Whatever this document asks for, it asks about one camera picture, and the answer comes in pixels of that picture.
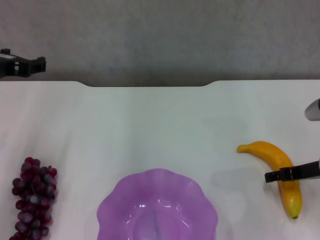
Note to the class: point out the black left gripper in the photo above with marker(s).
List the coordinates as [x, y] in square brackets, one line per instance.
[7, 67]

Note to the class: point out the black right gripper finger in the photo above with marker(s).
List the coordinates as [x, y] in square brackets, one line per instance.
[300, 172]

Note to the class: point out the yellow banana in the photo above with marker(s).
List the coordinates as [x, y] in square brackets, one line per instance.
[272, 152]

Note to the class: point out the dark red grape bunch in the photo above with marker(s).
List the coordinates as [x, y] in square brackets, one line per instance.
[32, 192]

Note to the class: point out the purple wavy plastic plate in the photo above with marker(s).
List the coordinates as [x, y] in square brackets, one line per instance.
[155, 200]

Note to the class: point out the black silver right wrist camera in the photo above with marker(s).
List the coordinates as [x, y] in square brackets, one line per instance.
[313, 111]

